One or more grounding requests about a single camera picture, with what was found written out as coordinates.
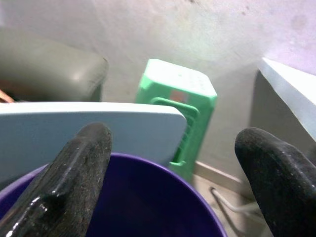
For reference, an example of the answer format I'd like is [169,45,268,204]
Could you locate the light blue table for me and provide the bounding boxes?
[250,57,316,158]

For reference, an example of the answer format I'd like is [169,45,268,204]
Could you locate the grey-green leather sofa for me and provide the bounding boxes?
[0,29,110,103]

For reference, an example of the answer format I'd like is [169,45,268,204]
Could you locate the purple plastic rubbish bin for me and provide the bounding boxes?
[0,152,227,237]

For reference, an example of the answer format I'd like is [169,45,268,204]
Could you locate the green plastic stool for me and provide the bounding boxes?
[134,58,218,183]

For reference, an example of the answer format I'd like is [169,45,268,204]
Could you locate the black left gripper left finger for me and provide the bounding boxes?
[0,122,113,237]

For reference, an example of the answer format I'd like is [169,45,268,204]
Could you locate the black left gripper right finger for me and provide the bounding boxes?
[234,127,316,237]

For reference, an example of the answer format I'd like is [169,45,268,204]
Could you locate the light blue small chair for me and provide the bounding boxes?
[0,102,187,191]

